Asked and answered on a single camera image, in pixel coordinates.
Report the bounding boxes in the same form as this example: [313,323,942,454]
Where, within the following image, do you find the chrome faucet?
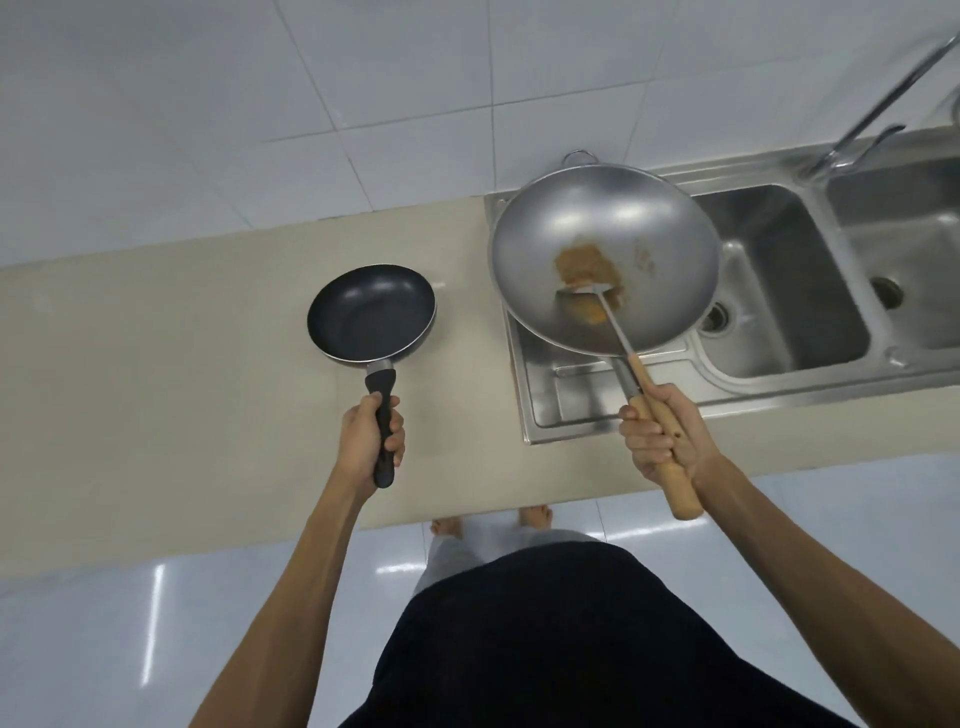
[798,33,960,181]

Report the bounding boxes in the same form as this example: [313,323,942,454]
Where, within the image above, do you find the person's left hand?
[335,392,407,502]

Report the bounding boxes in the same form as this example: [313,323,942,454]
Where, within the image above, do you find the person's left forearm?
[191,468,376,728]

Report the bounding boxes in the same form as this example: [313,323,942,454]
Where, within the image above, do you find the black frying pan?
[306,264,438,490]

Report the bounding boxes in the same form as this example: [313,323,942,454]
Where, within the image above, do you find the brown food residue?
[553,238,627,325]

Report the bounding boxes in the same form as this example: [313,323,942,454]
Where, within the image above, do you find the grey trousers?
[412,528,601,597]

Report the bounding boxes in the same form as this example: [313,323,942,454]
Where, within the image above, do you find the steel wok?
[489,150,721,402]

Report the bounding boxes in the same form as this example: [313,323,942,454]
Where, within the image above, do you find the black shirt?
[341,541,856,728]

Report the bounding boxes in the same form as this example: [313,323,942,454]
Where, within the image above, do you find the wooden handled steel spatula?
[556,281,705,522]

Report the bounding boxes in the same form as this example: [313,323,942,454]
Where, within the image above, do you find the person's right forearm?
[693,453,960,728]

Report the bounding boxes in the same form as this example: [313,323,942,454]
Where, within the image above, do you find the stainless steel double sink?
[483,126,960,447]

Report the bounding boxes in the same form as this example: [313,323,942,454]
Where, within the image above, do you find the person's right hand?
[618,383,722,489]

